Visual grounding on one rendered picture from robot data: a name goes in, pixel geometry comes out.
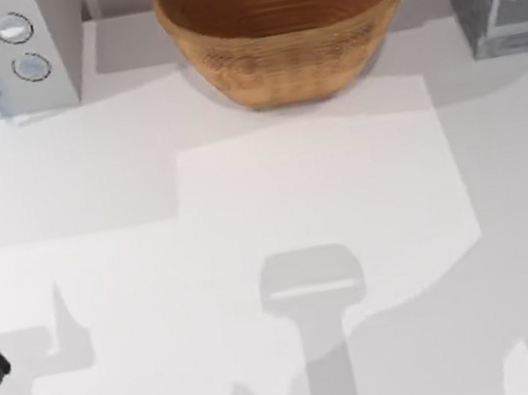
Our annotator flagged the round microwave knob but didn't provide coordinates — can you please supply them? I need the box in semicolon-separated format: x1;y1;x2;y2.
0;8;37;48
9;47;55;86

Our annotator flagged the brown woven basket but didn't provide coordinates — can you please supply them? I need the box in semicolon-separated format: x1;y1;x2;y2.
152;0;427;126

